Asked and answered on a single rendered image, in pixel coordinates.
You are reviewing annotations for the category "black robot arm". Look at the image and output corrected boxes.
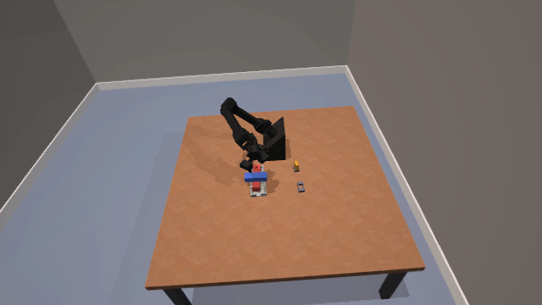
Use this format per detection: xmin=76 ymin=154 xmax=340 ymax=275
xmin=220 ymin=97 xmax=278 ymax=164

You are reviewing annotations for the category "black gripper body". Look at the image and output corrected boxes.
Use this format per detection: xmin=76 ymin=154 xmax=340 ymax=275
xmin=240 ymin=143 xmax=267 ymax=171

